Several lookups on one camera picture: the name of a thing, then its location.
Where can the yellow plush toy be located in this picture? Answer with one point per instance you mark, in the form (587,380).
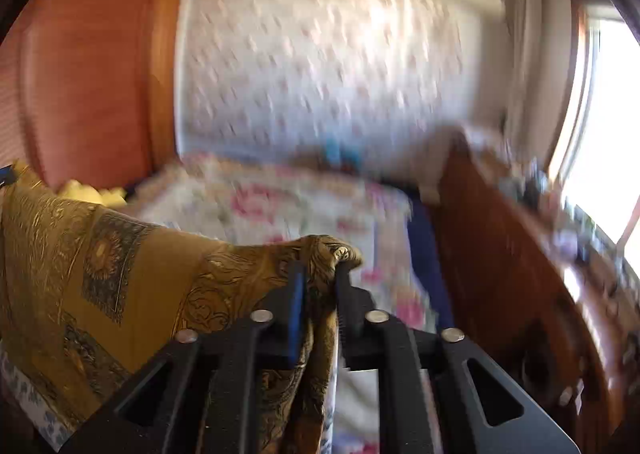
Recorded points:
(90,191)

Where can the pale window curtain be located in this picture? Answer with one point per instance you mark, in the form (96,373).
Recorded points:
(522,58)

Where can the dark blue mattress cover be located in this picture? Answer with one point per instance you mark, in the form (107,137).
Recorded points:
(425,254)

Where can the long wooden cabinet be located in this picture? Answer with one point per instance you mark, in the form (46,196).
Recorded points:
(500,259)

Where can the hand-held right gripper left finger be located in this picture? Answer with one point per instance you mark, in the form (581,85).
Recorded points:
(297,314)

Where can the blue floral bed sheet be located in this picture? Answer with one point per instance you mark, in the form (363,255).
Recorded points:
(30,399)

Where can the blue box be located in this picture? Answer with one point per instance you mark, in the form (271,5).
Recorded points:
(340,151)

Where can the golden patterned garment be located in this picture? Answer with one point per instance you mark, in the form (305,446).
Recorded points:
(125,284)

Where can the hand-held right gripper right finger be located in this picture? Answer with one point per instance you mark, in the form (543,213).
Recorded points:
(345,304)

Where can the wooden framed window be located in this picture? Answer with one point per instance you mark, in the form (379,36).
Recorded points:
(610,133)

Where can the wooden slatted wardrobe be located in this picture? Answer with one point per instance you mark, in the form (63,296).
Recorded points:
(90,58)

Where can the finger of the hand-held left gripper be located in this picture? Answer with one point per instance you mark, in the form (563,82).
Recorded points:
(6,177)

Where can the sheer circle-pattern curtain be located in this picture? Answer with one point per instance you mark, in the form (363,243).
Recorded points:
(325,73)

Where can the pink floral blanket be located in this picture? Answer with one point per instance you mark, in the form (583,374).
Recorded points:
(280,204)

